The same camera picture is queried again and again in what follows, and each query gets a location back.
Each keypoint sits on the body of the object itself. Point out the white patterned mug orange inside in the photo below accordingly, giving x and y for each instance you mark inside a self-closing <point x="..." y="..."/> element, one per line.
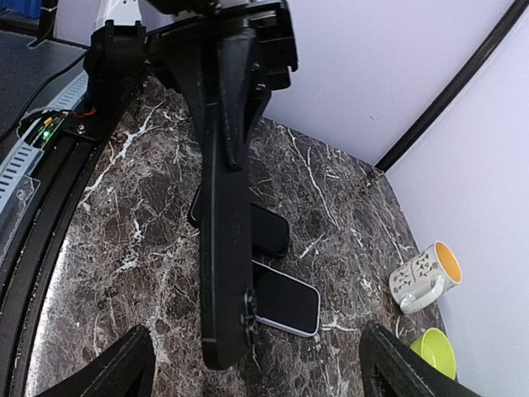
<point x="425" y="278"/>

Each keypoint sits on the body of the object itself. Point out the black phone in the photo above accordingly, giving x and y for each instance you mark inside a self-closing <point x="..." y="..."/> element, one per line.
<point x="268" y="233"/>
<point x="227" y="297"/>

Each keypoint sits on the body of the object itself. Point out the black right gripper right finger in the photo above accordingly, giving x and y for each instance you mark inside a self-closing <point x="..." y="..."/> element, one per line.
<point x="389" y="368"/>

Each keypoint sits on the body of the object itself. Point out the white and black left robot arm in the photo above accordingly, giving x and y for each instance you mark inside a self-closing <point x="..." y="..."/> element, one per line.
<point x="118" y="52"/>

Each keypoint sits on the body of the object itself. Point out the small green circuit board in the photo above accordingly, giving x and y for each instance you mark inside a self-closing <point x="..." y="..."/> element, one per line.
<point x="48" y="128"/>

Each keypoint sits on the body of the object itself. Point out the black phone in black case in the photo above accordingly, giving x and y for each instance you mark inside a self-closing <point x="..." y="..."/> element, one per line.
<point x="268" y="233"/>

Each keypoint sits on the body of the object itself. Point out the lime green plastic bowl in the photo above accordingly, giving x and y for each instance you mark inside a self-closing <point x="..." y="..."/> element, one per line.
<point x="434" y="347"/>

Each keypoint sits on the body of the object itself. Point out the black front table rail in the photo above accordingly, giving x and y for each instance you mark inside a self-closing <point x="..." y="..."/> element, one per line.
<point x="46" y="201"/>

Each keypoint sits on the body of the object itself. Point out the white slotted cable duct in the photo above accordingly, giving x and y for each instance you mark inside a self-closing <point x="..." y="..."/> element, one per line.
<point x="23" y="157"/>

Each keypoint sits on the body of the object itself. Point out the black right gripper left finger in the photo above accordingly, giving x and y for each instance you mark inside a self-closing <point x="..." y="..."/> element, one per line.
<point x="126" y="368"/>

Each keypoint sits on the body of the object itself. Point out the black left corner post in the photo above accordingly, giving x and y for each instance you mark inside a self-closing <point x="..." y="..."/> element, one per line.
<point x="449" y="93"/>

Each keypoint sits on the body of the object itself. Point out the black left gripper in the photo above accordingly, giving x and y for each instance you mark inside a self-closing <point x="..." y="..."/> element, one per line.
<point x="257" y="52"/>

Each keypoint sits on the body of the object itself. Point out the phone in lavender case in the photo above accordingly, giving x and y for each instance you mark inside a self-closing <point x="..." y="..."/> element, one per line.
<point x="286" y="303"/>

